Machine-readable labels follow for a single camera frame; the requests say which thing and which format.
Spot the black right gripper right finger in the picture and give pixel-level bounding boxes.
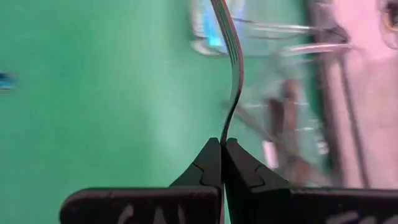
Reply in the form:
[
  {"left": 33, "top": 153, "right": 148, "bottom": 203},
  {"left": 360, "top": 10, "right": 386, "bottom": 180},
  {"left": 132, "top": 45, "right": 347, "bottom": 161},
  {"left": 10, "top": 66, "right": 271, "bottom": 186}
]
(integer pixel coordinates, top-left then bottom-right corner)
[{"left": 223, "top": 138, "right": 292, "bottom": 190}]

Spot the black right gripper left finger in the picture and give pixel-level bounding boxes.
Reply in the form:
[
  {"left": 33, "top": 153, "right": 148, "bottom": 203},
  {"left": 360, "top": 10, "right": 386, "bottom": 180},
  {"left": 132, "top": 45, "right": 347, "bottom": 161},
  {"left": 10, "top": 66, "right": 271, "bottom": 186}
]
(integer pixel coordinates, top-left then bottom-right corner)
[{"left": 169, "top": 138, "right": 224, "bottom": 189}]

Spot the green table mat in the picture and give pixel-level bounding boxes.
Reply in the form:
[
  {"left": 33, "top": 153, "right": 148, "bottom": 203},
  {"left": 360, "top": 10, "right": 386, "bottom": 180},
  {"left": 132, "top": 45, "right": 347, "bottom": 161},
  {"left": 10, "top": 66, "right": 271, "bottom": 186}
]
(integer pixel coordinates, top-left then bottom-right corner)
[{"left": 0, "top": 0, "right": 315, "bottom": 224}]

